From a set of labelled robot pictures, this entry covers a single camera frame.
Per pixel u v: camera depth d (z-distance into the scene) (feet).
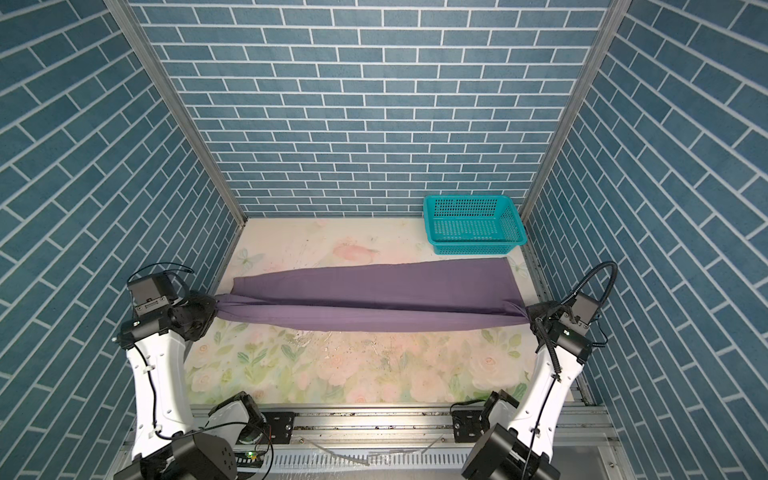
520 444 1.31
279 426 2.39
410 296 3.29
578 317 1.82
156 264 2.69
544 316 1.86
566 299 1.89
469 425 2.42
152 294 1.77
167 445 1.24
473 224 3.92
